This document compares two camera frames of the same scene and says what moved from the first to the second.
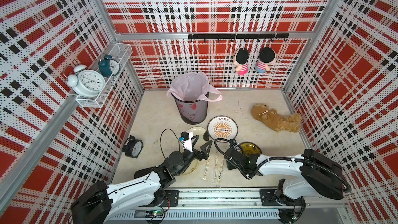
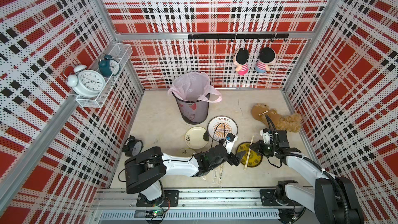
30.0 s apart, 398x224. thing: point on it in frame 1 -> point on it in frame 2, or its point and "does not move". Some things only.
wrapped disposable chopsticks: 221,172 does not move
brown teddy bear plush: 290,123 does not move
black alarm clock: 132,148 does not move
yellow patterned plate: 247,148 does not move
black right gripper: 229,166 -> 259,144
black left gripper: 203,154 -> 237,159
